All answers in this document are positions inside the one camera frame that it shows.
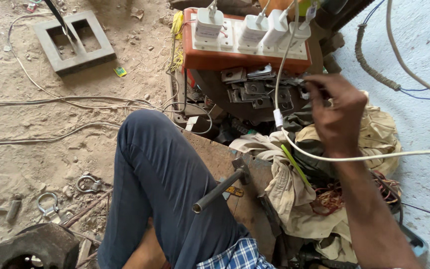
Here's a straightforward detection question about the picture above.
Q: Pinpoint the pile of square metal plates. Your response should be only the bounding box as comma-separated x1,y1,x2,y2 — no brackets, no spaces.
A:
220,64,311,111

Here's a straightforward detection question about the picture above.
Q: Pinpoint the person's right hand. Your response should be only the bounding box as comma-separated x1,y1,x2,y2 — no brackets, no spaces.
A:
304,74,369,158

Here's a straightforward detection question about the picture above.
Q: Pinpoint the small metal cylinder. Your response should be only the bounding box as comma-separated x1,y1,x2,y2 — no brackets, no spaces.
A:
6,200,22,224

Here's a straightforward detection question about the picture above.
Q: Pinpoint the white charging cable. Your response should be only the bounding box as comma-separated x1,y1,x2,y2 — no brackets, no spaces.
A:
273,0,430,163

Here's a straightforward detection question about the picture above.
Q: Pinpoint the braided rope-wrapped cable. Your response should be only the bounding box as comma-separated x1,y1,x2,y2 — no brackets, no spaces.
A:
355,23,402,92

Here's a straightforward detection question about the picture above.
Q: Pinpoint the tangle of red orange wires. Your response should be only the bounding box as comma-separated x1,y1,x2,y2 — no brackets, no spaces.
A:
310,170,402,217

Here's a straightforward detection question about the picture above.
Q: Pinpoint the person's dark blue trouser leg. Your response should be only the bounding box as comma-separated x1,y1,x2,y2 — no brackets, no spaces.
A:
97,109,251,269

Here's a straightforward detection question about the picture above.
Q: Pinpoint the black round iron casting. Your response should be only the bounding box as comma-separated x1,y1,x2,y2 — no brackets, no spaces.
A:
0,223,80,269

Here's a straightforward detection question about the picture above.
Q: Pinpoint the steel shackle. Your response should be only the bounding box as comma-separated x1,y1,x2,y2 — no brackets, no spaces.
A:
37,192,62,224
76,175,104,194

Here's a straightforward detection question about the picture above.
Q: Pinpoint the green plastic stick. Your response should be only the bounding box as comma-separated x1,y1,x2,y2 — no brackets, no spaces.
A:
280,144,313,187

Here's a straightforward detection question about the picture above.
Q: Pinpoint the black flat rod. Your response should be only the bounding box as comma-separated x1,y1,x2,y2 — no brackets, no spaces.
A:
43,0,78,43

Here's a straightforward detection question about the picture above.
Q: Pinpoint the thin blue wire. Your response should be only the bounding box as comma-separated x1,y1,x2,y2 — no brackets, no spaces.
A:
362,0,430,101

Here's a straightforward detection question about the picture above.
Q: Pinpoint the beige crumpled cloth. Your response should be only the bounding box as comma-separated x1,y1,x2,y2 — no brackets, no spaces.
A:
230,91,402,264

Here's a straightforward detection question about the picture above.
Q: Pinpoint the thick grey cable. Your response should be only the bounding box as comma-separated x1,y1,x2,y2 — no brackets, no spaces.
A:
386,0,430,101

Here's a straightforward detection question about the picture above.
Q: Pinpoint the white cable on ground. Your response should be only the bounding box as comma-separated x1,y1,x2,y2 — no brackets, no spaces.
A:
0,121,122,145
0,12,186,113

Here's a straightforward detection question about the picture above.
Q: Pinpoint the hammer with metal pipe handle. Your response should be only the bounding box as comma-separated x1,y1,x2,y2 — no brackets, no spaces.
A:
192,157,252,214

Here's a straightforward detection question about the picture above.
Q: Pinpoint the yellow wire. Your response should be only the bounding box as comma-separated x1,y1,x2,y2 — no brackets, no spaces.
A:
170,10,184,71

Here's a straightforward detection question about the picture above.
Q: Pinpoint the orange power strip board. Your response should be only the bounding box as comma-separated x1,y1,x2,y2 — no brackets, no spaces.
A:
182,7,313,74

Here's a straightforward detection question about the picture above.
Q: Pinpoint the person's blue plaid shirt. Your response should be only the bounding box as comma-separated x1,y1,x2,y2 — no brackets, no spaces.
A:
196,238,275,269

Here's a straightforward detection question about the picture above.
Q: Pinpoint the rusty brown metal plate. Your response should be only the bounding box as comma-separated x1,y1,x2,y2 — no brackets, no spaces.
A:
181,131,280,262

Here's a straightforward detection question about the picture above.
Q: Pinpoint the white phone charger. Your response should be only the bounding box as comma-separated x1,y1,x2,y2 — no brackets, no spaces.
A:
278,22,311,51
262,9,289,47
238,14,269,48
194,7,224,42

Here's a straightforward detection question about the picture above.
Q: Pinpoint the blue plastic container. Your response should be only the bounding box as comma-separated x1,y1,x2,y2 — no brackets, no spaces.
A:
400,222,429,259

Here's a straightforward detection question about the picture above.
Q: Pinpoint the grey concrete frame block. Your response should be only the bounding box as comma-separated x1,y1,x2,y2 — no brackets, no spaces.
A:
32,10,117,77

